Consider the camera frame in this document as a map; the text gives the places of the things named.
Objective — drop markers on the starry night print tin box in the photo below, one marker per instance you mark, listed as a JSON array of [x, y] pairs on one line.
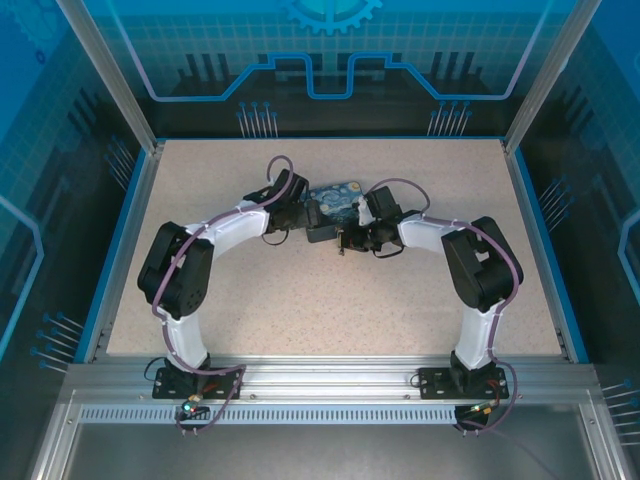
[[337, 205]]

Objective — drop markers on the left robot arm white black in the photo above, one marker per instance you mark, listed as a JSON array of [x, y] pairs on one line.
[[235, 230]]

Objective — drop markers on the left LED connector module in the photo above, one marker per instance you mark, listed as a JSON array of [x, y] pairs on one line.
[[192, 405]]

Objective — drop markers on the led connector module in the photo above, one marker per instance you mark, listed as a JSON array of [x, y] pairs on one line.
[[192, 405], [484, 407]]

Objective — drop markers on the right LED connector module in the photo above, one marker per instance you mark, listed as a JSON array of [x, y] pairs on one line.
[[484, 407]]

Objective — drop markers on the grey metal shelf panel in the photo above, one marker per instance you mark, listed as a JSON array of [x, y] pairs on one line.
[[325, 455]]

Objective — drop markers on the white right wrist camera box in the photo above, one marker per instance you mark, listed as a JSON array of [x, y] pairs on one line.
[[364, 212]]

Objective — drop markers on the aluminium front mounting rail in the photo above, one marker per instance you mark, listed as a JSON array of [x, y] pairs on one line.
[[330, 377]]

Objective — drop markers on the aluminium side rail blue edge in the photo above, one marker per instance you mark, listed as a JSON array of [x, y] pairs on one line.
[[547, 255], [120, 255]]

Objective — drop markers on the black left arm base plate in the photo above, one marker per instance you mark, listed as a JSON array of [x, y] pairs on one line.
[[227, 385]]

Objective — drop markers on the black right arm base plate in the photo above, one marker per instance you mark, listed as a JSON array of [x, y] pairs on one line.
[[435, 382]]

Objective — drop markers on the aluminium frame post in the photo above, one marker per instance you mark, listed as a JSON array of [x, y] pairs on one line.
[[115, 75], [545, 75]]

